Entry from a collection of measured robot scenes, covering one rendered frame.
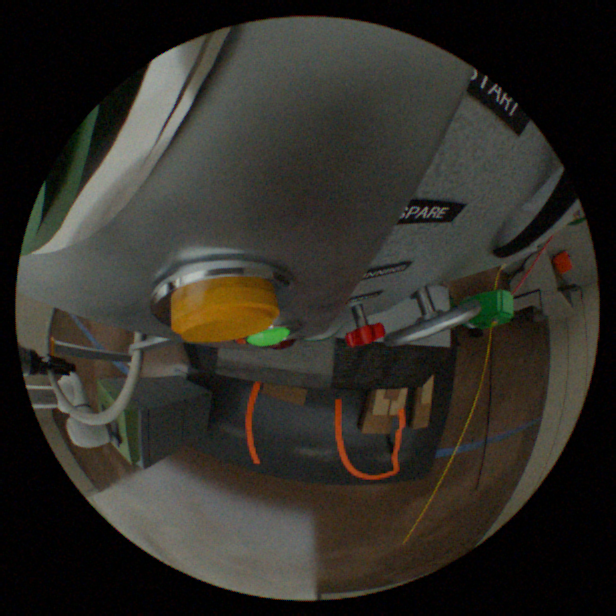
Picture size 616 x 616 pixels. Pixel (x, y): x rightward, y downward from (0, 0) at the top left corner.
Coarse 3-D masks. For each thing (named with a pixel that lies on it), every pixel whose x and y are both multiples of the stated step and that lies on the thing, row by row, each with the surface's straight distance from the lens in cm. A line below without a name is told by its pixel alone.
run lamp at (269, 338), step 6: (282, 330) 9; (288, 330) 9; (258, 336) 8; (264, 336) 8; (270, 336) 8; (276, 336) 9; (282, 336) 9; (252, 342) 9; (258, 342) 9; (264, 342) 9; (270, 342) 9; (276, 342) 9
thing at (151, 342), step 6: (150, 336) 51; (144, 342) 46; (150, 342) 44; (156, 342) 43; (162, 342) 42; (168, 342) 43; (174, 342) 43; (180, 342) 44; (132, 348) 49; (138, 348) 48; (144, 348) 48; (150, 348) 49; (156, 348) 49
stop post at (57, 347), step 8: (56, 344) 191; (64, 344) 196; (56, 352) 193; (64, 352) 195; (72, 352) 197; (80, 352) 200; (88, 352) 203; (96, 352) 206; (104, 352) 210; (112, 352) 219; (104, 360) 213; (112, 360) 218; (120, 360) 223; (128, 360) 229
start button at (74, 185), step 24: (120, 96) 2; (96, 120) 1; (72, 144) 2; (96, 144) 2; (72, 168) 2; (48, 192) 2; (72, 192) 2; (48, 216) 2; (24, 240) 2; (48, 240) 2
